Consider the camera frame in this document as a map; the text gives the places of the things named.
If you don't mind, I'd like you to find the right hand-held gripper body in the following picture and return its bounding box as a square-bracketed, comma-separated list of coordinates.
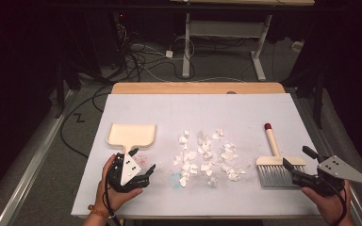
[291, 154, 362, 198]

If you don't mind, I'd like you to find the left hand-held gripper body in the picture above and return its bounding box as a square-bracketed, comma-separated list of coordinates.
[107, 152, 149, 193]

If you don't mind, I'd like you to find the cream plastic dustpan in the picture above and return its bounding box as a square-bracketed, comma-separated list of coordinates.
[106, 122, 157, 155]

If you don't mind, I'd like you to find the cream brush with red cap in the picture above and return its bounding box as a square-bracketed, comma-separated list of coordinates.
[255, 122, 307, 189]

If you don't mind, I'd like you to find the person's left hand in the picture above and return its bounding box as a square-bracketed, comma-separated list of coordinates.
[93, 153, 144, 217]

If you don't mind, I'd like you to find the person's right hand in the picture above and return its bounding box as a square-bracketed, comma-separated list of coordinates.
[301, 180, 356, 226]

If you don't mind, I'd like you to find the pile of white paper scraps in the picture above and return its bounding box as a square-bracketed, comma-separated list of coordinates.
[173, 128, 247, 188]

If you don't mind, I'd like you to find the white table cover sheet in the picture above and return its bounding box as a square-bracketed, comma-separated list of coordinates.
[70, 92, 323, 218]

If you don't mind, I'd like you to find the black metal stand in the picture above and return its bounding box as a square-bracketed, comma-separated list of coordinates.
[54, 59, 83, 120]

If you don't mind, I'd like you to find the grey metal floor rail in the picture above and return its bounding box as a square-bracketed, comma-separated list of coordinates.
[290, 89, 362, 226]
[0, 89, 74, 226]

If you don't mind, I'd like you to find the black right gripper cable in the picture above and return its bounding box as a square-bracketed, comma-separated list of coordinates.
[332, 185, 349, 226]

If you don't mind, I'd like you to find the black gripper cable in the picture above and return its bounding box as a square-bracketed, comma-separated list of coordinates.
[332, 185, 349, 226]
[102, 169, 123, 226]

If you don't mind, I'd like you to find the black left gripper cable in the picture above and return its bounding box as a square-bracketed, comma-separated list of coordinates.
[102, 169, 123, 226]

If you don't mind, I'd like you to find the orange bead bracelet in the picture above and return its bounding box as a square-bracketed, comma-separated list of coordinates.
[87, 203, 110, 221]

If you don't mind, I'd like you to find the long black floor cable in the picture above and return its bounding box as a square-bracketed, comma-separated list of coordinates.
[58, 84, 114, 160]

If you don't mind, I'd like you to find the tangle of black floor cables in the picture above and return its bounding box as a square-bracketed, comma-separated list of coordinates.
[114, 23, 197, 83]

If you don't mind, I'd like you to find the white floor cable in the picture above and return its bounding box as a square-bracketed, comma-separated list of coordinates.
[138, 62, 247, 84]

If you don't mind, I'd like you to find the white metal desk frame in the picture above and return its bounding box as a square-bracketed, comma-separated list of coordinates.
[181, 12, 273, 82]

